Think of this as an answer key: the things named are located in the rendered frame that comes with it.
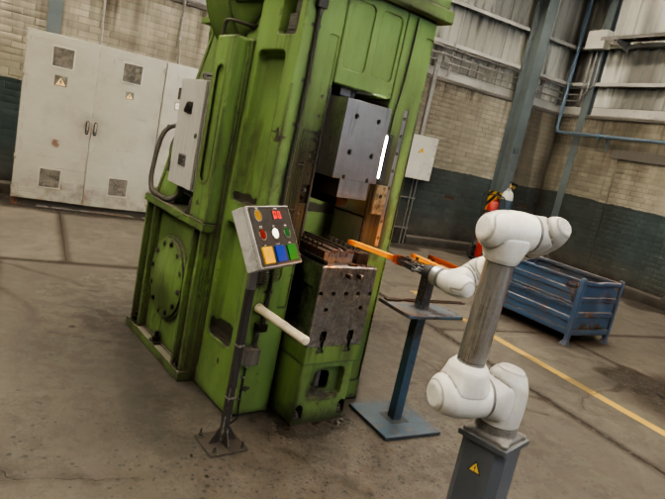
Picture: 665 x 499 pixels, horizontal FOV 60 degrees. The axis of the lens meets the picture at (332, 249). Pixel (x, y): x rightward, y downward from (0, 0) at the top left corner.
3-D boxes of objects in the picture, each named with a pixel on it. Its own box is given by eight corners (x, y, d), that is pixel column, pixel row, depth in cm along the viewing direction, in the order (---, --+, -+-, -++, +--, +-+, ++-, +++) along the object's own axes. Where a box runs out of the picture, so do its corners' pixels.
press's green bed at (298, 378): (342, 418, 334) (359, 344, 325) (290, 428, 310) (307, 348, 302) (291, 376, 376) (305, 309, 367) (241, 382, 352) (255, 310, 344)
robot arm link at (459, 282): (434, 293, 252) (455, 283, 258) (461, 306, 240) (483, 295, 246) (434, 271, 247) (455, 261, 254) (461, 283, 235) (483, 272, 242)
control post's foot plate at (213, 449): (250, 450, 281) (253, 434, 279) (209, 459, 267) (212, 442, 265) (230, 429, 297) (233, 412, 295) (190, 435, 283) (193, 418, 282)
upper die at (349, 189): (365, 200, 306) (368, 183, 304) (335, 196, 294) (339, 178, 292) (320, 186, 338) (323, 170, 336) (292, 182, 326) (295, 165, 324)
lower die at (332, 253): (351, 264, 313) (354, 249, 311) (322, 263, 300) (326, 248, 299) (308, 244, 344) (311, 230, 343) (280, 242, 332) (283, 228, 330)
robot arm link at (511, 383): (528, 431, 212) (544, 376, 208) (489, 431, 205) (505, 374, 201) (502, 409, 227) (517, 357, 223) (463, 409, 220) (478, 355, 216)
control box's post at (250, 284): (227, 445, 282) (266, 232, 262) (219, 446, 280) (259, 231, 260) (223, 440, 285) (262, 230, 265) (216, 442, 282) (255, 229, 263)
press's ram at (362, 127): (387, 186, 313) (404, 112, 306) (332, 177, 289) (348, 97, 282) (340, 173, 345) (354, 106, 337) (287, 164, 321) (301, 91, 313)
